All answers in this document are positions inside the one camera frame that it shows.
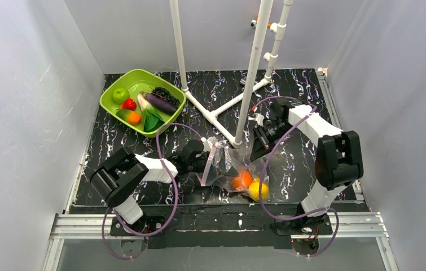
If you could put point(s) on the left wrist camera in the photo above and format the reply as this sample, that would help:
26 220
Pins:
208 143

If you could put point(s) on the clear zip top bag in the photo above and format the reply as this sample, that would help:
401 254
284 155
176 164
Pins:
210 178

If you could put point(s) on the fake purple eggplant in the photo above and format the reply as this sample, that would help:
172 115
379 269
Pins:
160 104

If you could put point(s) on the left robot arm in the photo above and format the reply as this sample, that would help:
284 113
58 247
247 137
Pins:
117 177

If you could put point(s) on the fake bok choy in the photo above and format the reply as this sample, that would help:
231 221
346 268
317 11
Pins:
152 119

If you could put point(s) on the fake yellow pear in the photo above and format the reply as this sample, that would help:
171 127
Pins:
256 188

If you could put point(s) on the green plastic tray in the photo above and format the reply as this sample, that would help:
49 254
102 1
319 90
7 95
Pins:
136 81

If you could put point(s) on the fake green apple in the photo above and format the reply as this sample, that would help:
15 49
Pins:
120 95

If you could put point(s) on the fake orange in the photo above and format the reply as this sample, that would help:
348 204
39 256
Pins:
242 181

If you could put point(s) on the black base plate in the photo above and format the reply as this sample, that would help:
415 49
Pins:
235 225

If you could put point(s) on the fake dark grapes bunch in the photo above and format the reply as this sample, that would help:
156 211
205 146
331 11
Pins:
165 95

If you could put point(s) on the fake red tomato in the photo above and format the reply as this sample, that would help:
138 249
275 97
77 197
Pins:
129 104

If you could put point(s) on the white PVC pipe frame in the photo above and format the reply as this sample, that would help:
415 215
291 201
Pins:
262 26

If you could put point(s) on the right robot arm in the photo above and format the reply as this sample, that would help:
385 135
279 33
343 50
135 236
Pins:
338 161

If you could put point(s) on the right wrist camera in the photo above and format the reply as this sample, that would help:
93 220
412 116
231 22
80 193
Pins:
256 116

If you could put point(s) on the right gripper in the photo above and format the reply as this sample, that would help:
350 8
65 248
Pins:
264 137

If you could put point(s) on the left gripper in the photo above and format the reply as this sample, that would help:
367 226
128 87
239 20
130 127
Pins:
201 164

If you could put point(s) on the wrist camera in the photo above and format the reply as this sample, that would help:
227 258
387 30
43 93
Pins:
208 143
256 116

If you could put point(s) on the fake mango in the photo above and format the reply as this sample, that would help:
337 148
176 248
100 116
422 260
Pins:
129 116

